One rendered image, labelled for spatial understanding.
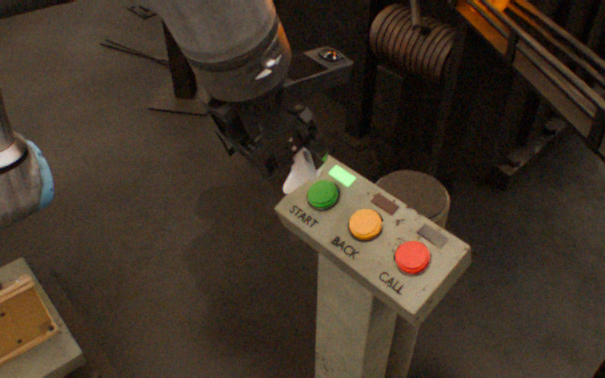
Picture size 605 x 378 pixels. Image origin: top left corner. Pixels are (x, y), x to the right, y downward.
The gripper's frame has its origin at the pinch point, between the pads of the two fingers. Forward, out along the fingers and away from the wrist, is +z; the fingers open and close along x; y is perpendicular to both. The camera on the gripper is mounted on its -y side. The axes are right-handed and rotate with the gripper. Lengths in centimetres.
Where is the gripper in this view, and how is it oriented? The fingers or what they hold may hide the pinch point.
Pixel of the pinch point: (311, 168)
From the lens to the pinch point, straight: 72.5
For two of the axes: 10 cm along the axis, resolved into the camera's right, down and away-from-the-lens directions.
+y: -6.7, 7.0, -2.3
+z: 2.5, 5.1, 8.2
